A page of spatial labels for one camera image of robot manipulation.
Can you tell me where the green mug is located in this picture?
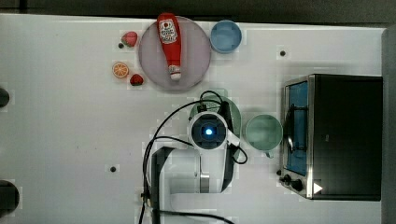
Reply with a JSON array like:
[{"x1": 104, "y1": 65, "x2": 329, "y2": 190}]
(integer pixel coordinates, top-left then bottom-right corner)
[{"x1": 245, "y1": 114, "x2": 283, "y2": 159}]

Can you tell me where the large toy strawberry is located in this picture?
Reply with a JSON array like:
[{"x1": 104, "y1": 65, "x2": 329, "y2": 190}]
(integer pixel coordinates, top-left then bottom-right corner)
[{"x1": 118, "y1": 31, "x2": 138, "y2": 49}]

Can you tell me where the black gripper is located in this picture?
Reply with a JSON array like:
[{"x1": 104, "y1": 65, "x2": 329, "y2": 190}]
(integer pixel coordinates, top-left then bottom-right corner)
[{"x1": 196, "y1": 101, "x2": 233, "y2": 133}]

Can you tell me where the toy orange slice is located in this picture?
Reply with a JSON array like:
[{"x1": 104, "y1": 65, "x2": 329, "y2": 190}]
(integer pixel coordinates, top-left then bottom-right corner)
[{"x1": 112, "y1": 62, "x2": 130, "y2": 78}]

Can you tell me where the purple round plate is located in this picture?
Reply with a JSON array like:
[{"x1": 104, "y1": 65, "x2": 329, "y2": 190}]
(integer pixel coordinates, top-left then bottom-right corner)
[{"x1": 138, "y1": 16, "x2": 211, "y2": 91}]

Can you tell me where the small toy strawberry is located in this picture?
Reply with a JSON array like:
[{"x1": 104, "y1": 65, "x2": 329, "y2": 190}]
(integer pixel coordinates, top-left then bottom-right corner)
[{"x1": 130, "y1": 74, "x2": 144, "y2": 86}]

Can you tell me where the black cylinder post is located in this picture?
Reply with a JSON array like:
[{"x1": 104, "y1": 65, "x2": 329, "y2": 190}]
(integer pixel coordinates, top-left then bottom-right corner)
[
  {"x1": 0, "y1": 88, "x2": 10, "y2": 107},
  {"x1": 0, "y1": 180, "x2": 20, "y2": 217}
]

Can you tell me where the red ketchup bottle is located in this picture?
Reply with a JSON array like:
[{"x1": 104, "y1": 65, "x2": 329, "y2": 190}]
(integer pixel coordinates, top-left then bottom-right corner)
[{"x1": 157, "y1": 12, "x2": 182, "y2": 81}]

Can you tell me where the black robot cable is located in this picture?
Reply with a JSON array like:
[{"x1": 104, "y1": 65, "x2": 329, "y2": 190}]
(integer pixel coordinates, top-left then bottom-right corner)
[{"x1": 138, "y1": 90, "x2": 248, "y2": 224}]

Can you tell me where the green oval strainer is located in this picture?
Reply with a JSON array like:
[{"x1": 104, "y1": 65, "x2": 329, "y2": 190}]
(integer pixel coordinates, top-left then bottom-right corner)
[{"x1": 188, "y1": 91, "x2": 243, "y2": 163}]

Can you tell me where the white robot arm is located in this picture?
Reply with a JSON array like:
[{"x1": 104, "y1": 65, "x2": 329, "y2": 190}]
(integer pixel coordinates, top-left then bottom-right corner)
[{"x1": 144, "y1": 99, "x2": 240, "y2": 224}]

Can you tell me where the blue bowl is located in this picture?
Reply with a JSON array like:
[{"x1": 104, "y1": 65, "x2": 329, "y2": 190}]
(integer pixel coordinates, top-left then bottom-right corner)
[{"x1": 210, "y1": 20, "x2": 242, "y2": 54}]

